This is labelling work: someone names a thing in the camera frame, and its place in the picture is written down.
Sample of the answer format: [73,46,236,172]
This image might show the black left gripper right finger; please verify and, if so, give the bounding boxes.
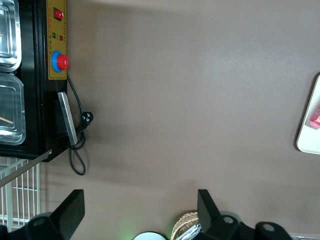
[197,188,254,240]

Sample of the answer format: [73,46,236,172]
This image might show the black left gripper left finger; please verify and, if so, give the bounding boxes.
[24,189,86,240]

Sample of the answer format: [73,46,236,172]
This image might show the beige plastic tray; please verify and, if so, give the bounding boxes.
[296,73,320,155]

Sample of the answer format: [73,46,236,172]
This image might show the aluminium foil container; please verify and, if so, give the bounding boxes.
[179,223,202,240]

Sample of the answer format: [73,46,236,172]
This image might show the light wicker basket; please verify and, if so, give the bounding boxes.
[171,211,201,240]

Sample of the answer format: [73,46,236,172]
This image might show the clear metal rimmed food container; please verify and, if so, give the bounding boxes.
[0,0,23,74]
[0,73,27,146]

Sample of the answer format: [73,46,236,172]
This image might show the black sealing machine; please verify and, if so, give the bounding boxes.
[0,0,70,188]

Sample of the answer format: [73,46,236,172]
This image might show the pink cartoon snack packet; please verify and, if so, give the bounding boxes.
[309,105,320,130]

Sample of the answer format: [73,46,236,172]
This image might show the red emergency stop button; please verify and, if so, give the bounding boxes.
[50,50,70,74]

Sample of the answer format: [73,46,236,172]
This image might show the white wire rack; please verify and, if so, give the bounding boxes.
[0,156,41,233]

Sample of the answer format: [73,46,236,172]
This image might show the silver machine handle bar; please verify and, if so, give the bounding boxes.
[57,91,79,146]

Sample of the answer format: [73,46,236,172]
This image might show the black power cable with plug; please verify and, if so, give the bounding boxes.
[66,74,95,176]

